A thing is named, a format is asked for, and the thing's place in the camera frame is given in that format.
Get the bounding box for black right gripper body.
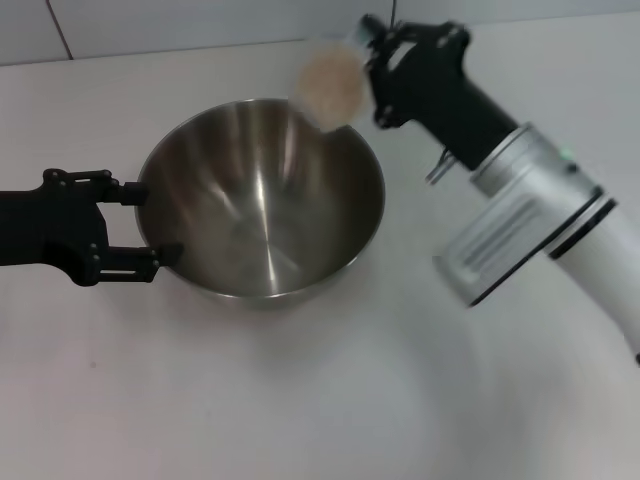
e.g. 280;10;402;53
378;35;519;172

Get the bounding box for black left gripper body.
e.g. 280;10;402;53
0;169;109;288

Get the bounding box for white rice grains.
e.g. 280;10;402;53
298;44;369;132

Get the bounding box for clear plastic cup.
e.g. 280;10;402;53
294;40;371;134

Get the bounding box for stainless steel bowl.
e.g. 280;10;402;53
134;98;386;311

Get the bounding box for right arm cable with plug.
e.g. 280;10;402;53
425;144;457;184

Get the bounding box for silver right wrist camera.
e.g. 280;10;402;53
432;193;552;308

